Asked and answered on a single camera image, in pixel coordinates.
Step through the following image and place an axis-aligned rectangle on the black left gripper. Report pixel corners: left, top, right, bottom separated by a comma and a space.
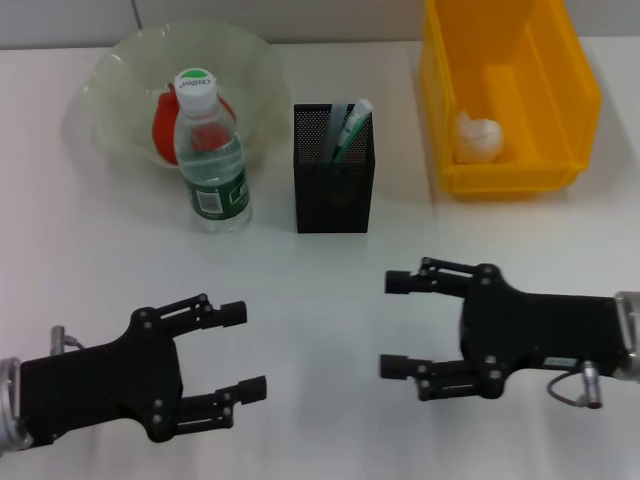
19, 293, 269, 445

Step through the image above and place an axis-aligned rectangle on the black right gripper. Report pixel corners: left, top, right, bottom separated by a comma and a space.
379, 257, 630, 402

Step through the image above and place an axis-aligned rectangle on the clear green-label water bottle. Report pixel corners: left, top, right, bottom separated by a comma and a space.
173, 67, 253, 234

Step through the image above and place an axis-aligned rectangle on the green utility knife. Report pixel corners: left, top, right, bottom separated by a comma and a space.
332, 98, 374, 164

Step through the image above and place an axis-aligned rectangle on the white paper ball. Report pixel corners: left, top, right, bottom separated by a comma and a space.
453, 110, 505, 164

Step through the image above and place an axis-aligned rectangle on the grey glitter pen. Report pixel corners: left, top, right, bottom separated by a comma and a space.
319, 103, 351, 164

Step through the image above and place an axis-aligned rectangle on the red tomato toy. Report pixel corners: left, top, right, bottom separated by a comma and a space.
152, 84, 236, 166

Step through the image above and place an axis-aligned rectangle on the black mesh pen holder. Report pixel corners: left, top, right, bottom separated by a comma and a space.
292, 103, 375, 235

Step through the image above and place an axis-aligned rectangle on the pale green glass fruit plate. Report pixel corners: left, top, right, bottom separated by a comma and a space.
79, 19, 294, 171

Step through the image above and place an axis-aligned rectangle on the silver left wrist connector knob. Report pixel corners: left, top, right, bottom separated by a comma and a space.
49, 325, 90, 354

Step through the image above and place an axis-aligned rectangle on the yellow plastic bin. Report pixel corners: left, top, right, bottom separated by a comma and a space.
418, 0, 603, 202

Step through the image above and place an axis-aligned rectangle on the right gripper cable with plug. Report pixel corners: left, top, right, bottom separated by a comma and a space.
547, 359, 606, 411

